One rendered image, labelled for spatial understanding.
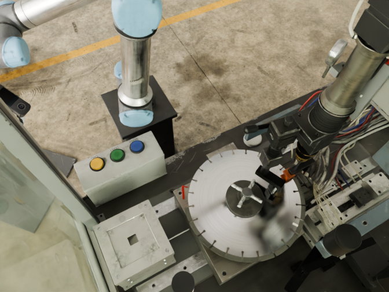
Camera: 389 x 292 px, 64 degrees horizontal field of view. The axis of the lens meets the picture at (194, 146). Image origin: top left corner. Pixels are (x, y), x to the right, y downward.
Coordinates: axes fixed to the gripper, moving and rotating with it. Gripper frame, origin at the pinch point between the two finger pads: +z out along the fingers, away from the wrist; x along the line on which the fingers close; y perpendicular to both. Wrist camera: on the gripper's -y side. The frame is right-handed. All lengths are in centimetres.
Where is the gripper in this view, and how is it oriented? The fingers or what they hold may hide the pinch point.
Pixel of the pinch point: (22, 123)
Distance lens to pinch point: 124.2
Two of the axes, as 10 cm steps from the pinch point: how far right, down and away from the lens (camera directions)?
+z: -0.1, 5.0, 8.7
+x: -3.8, 8.0, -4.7
